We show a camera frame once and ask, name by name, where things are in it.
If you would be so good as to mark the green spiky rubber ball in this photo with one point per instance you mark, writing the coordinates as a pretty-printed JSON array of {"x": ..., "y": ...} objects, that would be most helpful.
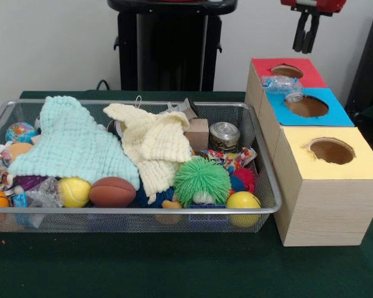
[{"x": 202, "y": 181}]

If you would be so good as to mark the mint green waffle cloth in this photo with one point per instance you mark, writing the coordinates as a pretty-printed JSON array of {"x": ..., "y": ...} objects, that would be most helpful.
[{"x": 68, "y": 139}]

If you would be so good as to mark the silver metal can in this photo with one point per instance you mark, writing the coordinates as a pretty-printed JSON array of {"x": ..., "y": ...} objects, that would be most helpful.
[{"x": 224, "y": 136}]

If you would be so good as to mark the brown toy football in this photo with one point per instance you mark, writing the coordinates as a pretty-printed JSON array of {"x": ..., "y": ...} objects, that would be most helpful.
[{"x": 112, "y": 192}]

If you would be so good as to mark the wooden box with three holes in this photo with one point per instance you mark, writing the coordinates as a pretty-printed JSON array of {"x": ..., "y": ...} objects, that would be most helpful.
[{"x": 323, "y": 211}]

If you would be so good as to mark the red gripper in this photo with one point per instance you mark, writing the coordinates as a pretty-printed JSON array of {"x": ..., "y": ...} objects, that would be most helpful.
[{"x": 326, "y": 4}]

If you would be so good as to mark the globe print foam ball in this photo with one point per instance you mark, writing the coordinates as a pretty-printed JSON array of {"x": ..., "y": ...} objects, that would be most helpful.
[{"x": 20, "y": 132}]

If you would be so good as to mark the plain wooden cube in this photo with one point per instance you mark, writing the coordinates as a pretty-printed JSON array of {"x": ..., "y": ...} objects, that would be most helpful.
[{"x": 197, "y": 133}]

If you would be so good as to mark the yellow tennis ball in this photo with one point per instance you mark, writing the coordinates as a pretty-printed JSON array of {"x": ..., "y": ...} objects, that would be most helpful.
[{"x": 74, "y": 192}]

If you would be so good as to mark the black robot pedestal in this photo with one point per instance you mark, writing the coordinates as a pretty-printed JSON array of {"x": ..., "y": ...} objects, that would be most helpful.
[{"x": 161, "y": 46}]

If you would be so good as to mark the cream waffle cloth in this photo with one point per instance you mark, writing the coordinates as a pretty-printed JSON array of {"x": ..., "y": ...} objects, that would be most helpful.
[{"x": 155, "y": 142}]

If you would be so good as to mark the yellow smiley foam ball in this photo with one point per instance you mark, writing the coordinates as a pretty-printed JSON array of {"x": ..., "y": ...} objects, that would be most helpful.
[{"x": 242, "y": 201}]

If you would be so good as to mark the dark green table cloth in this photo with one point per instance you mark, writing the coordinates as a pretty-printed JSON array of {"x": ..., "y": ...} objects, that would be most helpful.
[{"x": 174, "y": 267}]

